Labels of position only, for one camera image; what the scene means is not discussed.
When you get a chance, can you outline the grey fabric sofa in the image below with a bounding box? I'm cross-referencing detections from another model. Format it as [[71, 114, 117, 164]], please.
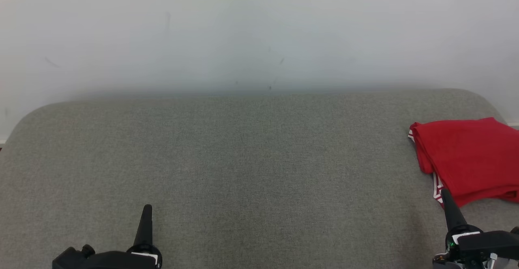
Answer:
[[0, 89, 519, 269]]

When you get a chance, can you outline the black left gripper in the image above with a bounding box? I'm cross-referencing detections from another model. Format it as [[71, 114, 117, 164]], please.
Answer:
[[95, 204, 163, 269]]

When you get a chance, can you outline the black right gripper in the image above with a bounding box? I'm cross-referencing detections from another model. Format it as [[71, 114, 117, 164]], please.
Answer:
[[441, 188, 519, 257]]

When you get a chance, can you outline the red and white basketball jersey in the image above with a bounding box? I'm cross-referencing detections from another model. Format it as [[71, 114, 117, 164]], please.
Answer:
[[407, 117, 519, 209]]

